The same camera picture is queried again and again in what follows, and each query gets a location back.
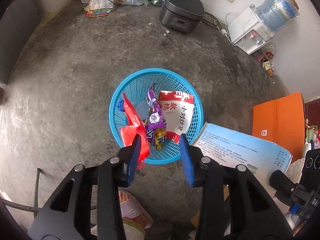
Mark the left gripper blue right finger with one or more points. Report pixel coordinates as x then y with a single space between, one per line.
187 162

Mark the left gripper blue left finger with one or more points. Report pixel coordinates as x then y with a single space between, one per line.
133 158

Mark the red plastic wrapper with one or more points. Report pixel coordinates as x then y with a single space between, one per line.
135 126

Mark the purple snack wrapper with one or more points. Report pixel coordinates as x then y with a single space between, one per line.
155 123

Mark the light blue cardboard box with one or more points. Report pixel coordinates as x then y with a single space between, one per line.
231 148

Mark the white red snack bag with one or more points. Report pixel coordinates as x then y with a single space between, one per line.
177 108

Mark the pink slipper foot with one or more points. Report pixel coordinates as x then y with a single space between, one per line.
132 209

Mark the blue plastic waste basket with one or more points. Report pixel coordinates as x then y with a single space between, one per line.
135 86

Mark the orange cardboard box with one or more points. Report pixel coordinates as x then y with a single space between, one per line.
282 121

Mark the white water dispenser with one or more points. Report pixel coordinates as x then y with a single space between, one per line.
248 32

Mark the black rice cooker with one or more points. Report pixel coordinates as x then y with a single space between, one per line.
182 15

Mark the blue water jug on dispenser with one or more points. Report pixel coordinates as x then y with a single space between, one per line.
276 13

